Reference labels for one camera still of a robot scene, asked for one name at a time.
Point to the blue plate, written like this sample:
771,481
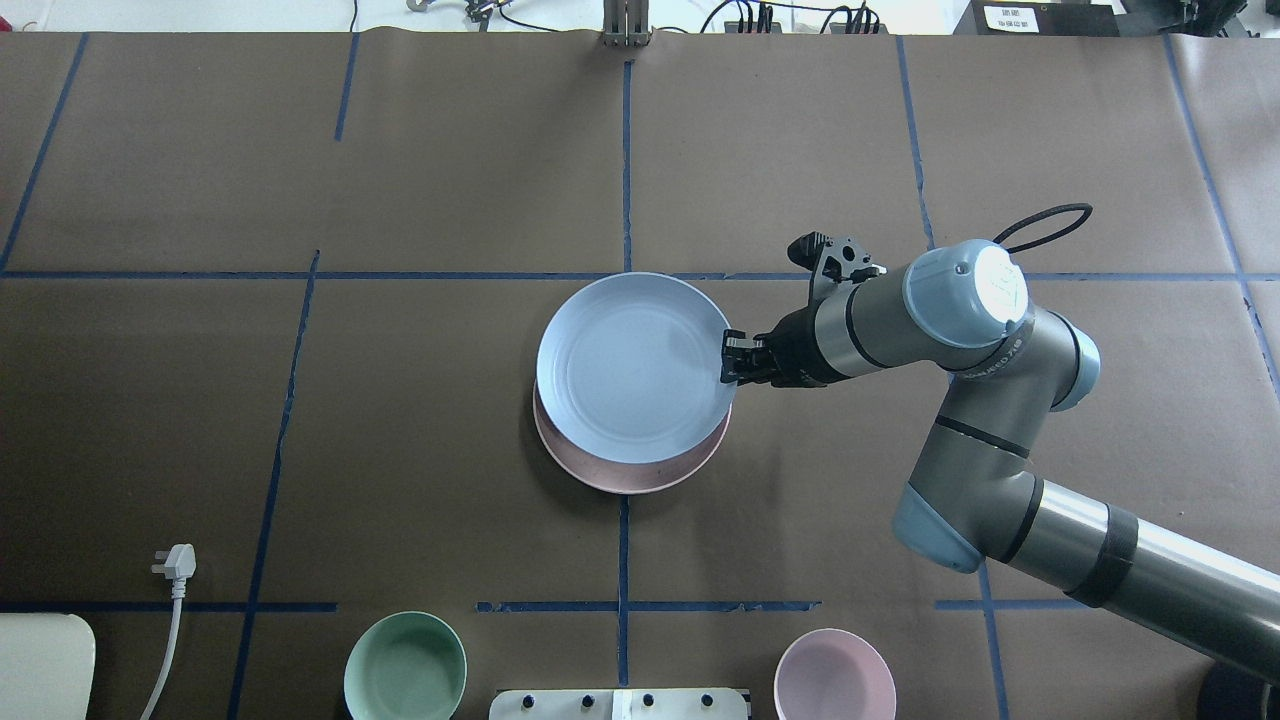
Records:
629,368

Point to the pink bowl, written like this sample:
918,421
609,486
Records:
833,674

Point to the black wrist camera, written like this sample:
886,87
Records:
836,263

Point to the dark blue saucepan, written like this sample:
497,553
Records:
1228,693

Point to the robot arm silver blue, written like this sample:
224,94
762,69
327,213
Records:
971,496

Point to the green bowl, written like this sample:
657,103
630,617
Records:
410,665

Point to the white power plug with cable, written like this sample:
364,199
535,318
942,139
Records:
176,565

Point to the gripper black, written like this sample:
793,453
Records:
796,348

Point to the aluminium frame post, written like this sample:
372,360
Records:
626,23

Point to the black box with label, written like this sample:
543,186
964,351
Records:
1040,18

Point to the pink plate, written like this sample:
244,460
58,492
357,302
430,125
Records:
623,478

